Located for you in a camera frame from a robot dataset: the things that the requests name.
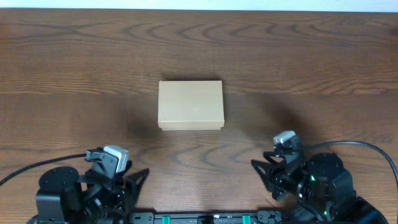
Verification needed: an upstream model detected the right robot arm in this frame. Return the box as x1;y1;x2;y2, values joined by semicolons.
251;152;387;224

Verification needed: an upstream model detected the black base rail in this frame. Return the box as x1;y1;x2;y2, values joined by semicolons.
119;210;291;224

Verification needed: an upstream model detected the brown cardboard box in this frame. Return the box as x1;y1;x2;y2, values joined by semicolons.
158;80;224;131

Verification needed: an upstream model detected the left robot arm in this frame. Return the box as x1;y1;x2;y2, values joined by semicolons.
28;167;149;224

